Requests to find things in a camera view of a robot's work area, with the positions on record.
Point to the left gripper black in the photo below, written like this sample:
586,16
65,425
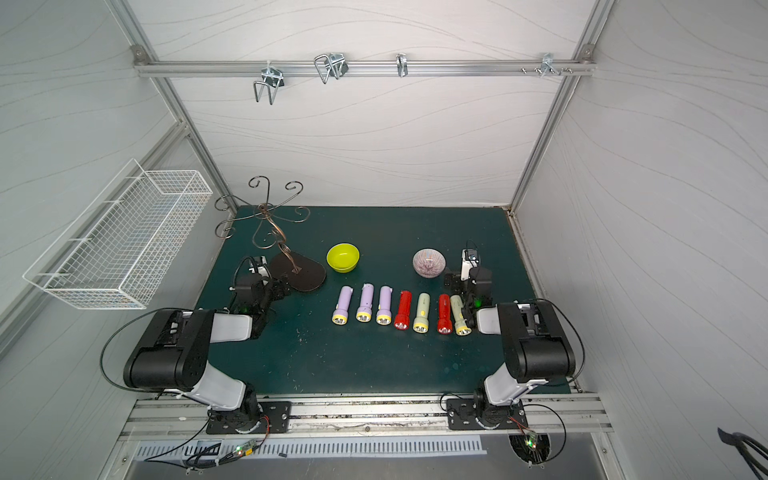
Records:
279,287

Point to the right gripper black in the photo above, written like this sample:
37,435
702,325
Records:
455,283

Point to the pale green flashlight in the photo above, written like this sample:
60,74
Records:
461,327
421,321

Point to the red flashlight horizontal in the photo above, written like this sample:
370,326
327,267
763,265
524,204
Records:
444,324

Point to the red flashlight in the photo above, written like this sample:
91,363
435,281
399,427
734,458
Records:
403,314

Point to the purple flashlight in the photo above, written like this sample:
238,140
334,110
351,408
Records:
384,314
364,311
341,312

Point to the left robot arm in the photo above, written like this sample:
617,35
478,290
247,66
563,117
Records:
173,352

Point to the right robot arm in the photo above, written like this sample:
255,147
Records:
536,350

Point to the pink striped bowl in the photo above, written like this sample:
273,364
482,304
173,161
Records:
429,263

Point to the lime green bowl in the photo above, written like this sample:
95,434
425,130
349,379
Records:
343,257

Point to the dark green table mat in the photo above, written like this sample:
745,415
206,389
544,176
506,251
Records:
302,351

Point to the left green-lit circuit board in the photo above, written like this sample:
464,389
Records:
246,449

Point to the green-lit circuit board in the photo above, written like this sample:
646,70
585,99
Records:
246,449
531,441

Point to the right green-lit circuit board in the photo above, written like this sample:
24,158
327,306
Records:
531,441

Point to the white vent strip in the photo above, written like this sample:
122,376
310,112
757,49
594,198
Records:
330,447

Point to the metal double hook left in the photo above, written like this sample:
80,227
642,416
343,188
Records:
272,79

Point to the metal double hook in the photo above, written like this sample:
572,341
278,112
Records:
272,79
331,65

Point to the small metal hook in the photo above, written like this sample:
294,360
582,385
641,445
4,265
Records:
402,65

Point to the metal double hook middle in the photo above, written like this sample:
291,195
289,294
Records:
331,65

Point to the black object bottom right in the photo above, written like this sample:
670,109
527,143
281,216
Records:
752,451

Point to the copper wire jewelry stand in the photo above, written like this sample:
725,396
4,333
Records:
302,274

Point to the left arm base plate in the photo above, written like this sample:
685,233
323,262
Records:
269,416

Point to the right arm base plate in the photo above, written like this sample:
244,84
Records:
465,415

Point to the white wire basket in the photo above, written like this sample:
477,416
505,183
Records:
116,252

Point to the aluminium front rail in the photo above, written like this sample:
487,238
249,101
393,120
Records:
318,416

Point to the aluminium rail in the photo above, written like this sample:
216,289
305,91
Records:
357,68
318,416

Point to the metal hook bracket right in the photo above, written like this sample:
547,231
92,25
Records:
547,67

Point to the aluminium top rail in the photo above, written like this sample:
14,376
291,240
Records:
357,68

